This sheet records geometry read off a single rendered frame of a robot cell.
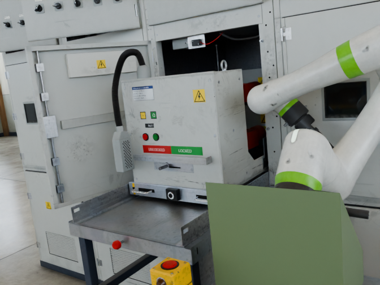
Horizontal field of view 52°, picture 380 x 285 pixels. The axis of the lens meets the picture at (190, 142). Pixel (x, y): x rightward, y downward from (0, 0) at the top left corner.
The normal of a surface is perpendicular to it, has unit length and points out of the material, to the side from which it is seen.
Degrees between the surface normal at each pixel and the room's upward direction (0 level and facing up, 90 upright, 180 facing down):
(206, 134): 90
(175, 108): 90
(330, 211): 90
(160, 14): 90
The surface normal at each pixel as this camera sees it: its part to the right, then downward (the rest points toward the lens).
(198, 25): -0.57, 0.21
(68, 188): 0.58, 0.09
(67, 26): -0.13, 0.19
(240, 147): 0.81, 0.02
